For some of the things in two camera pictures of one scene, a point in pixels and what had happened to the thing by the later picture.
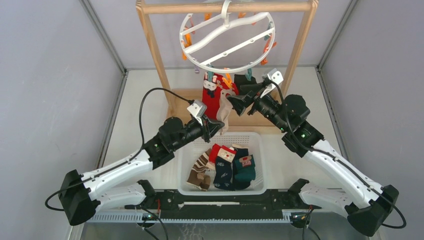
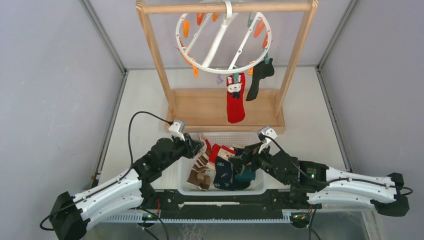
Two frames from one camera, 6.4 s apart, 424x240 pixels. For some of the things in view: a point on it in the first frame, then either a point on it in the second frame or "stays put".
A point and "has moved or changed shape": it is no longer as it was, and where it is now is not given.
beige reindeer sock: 224,111 to 201,137
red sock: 211,88 to 235,86
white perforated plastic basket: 256,144 stays put
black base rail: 266,204 stays put
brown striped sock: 197,177 stays put
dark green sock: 245,168 stays put
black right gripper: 240,102 to 239,162
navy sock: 241,150 stays put
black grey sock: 240,79 to 260,70
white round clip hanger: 227,43 has moved or changed shape
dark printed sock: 223,178 stays put
